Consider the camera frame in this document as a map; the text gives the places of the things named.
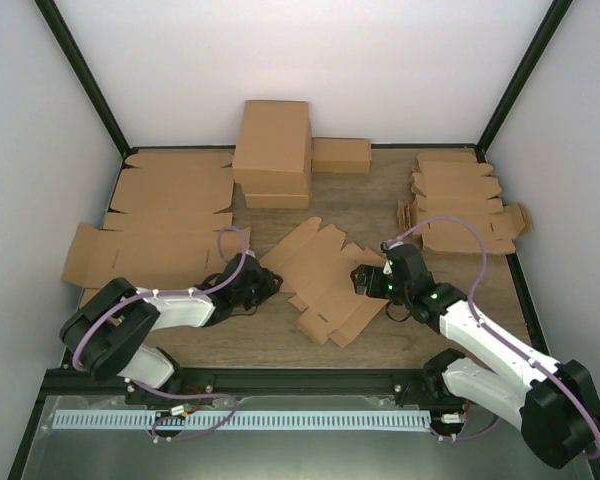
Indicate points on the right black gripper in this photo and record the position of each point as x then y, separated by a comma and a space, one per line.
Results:
360, 286

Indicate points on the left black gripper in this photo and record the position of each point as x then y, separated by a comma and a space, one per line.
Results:
268, 283

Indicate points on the small cardboard box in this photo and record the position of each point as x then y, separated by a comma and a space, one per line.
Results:
341, 155
315, 263

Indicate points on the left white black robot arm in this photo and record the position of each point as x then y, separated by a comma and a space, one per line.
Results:
106, 336

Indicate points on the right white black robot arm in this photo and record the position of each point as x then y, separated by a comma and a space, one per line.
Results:
555, 406

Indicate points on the large folded cardboard box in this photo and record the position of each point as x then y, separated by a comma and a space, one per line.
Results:
274, 148

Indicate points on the small folded cardboard box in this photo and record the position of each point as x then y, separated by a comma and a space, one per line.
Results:
341, 155

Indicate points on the stack of small cardboard blanks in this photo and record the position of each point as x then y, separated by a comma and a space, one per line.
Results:
455, 183

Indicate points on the large flat cardboard blank front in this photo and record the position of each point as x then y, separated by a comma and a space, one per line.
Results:
169, 257

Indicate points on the large flat cardboard blank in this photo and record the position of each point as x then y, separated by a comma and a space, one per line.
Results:
169, 257
173, 190

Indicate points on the large flat cardboard blank back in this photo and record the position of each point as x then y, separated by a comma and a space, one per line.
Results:
173, 190

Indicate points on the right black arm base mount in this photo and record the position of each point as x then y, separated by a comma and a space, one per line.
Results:
425, 387

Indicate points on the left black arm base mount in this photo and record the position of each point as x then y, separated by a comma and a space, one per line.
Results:
156, 381

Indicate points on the black aluminium frame rail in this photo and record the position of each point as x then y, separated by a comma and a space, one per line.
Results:
242, 383

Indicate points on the light blue slotted cable duct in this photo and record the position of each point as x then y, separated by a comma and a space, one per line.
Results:
390, 421

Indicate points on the right black frame post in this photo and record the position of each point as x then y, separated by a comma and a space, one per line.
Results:
540, 41

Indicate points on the black frame post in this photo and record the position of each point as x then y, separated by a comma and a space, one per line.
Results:
69, 47
540, 41

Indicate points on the left black frame post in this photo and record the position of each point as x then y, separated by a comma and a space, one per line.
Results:
69, 47

